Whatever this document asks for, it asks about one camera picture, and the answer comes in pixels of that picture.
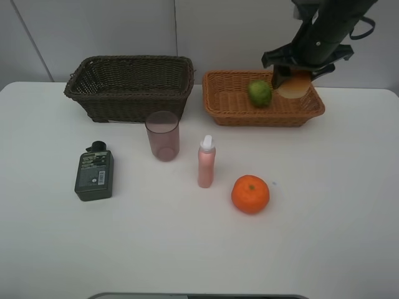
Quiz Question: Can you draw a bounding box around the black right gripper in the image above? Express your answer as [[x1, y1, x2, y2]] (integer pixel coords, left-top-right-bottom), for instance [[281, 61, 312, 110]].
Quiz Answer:
[[262, 42, 354, 90]]

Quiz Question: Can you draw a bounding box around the red yellow peach fruit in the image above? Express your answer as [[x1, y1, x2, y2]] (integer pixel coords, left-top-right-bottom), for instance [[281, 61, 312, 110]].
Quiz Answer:
[[277, 71, 311, 99]]

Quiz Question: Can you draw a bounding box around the green lime fruit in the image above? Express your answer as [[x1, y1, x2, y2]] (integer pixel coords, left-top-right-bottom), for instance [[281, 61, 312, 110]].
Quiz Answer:
[[248, 80, 272, 108]]

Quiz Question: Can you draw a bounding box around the pink spray bottle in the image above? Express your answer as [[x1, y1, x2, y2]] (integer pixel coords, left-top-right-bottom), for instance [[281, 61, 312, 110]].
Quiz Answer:
[[198, 135, 216, 188]]

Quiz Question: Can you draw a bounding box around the orange mandarin fruit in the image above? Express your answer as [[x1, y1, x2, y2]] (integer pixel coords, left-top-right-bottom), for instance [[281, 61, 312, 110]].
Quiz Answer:
[[231, 175, 270, 214]]

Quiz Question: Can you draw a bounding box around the dark green bottle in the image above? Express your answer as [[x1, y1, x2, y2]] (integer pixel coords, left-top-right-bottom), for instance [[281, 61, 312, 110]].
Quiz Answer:
[[74, 141, 114, 202]]

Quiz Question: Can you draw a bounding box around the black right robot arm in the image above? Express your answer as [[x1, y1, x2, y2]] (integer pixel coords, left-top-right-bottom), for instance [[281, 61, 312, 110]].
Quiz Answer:
[[262, 0, 377, 89]]

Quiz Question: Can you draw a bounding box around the orange wicker basket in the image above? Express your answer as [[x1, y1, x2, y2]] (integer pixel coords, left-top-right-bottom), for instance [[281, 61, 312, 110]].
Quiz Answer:
[[203, 70, 325, 127]]

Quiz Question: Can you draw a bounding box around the translucent pink plastic cup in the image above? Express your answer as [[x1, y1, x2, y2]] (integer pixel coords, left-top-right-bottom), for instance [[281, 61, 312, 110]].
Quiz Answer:
[[145, 111, 180, 162]]

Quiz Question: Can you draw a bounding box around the dark brown wicker basket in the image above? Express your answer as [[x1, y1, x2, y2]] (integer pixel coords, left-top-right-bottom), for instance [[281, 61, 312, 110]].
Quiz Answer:
[[64, 55, 195, 123]]

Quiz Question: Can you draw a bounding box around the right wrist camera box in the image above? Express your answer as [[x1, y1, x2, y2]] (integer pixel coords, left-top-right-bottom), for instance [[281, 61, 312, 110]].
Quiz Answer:
[[292, 0, 319, 21]]

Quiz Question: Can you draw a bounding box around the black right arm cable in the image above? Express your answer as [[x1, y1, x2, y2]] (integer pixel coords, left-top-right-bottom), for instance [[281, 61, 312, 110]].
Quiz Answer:
[[349, 17, 375, 40]]

